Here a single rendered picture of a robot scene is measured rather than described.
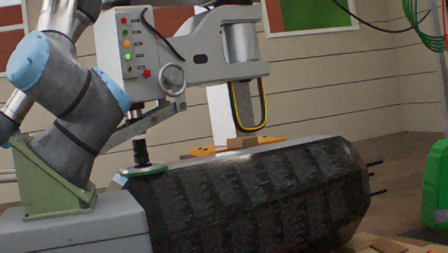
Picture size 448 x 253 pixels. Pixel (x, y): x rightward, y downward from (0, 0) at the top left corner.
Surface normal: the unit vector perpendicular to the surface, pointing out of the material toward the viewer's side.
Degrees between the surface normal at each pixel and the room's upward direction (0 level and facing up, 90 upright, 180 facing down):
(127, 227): 90
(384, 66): 90
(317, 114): 90
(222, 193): 45
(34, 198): 90
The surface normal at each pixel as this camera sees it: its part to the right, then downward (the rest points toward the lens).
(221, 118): -0.66, 0.14
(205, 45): 0.63, -0.05
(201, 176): 0.18, -0.71
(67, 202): 0.18, 0.03
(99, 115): 0.50, 0.29
